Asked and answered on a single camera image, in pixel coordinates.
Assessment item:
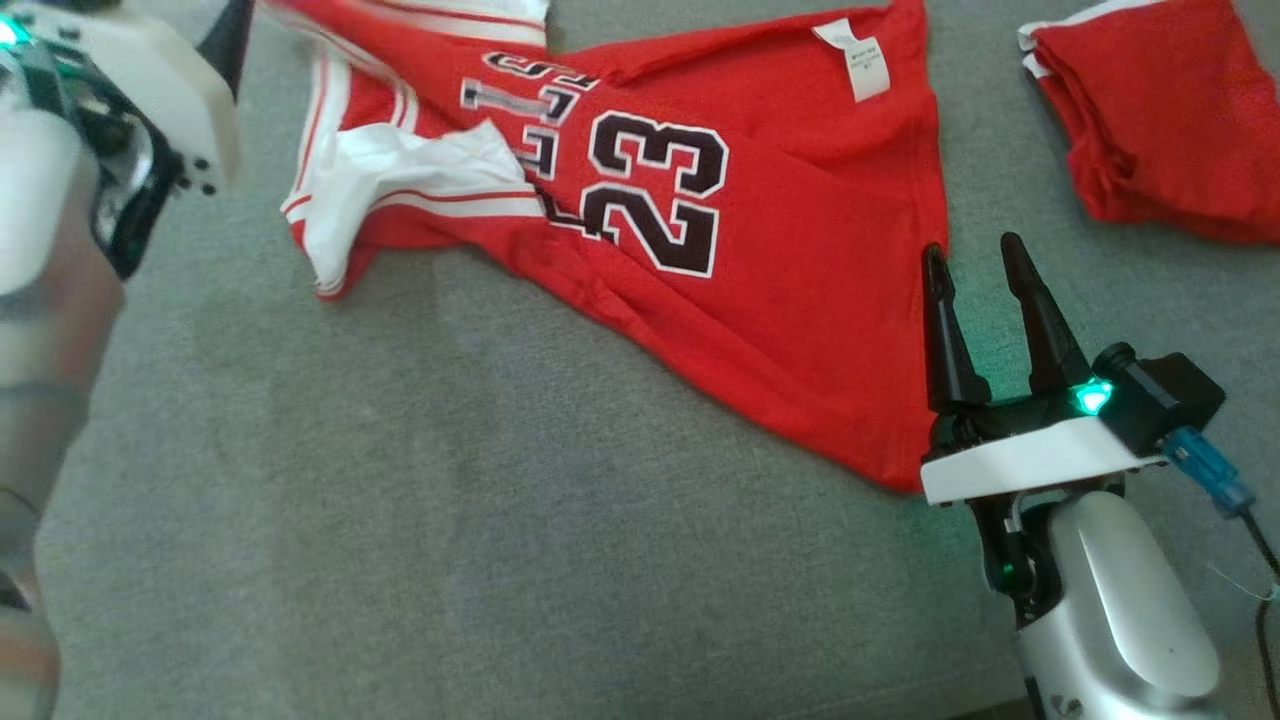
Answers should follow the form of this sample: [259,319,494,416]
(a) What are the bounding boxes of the red Bulls 23 jersey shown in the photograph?
[262,0,949,494]

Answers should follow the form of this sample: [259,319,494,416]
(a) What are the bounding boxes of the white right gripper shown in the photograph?
[919,233,1167,630]

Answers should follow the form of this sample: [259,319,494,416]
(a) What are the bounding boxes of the red shorts with white trim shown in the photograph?
[1018,0,1280,247]

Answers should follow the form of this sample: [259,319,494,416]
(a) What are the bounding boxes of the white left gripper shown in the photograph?
[0,0,257,282]

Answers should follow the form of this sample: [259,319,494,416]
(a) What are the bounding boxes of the black right camera cable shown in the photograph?
[1238,508,1280,720]

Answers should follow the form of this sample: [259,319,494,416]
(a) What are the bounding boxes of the blue right camera cable plug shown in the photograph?
[1160,427,1257,517]

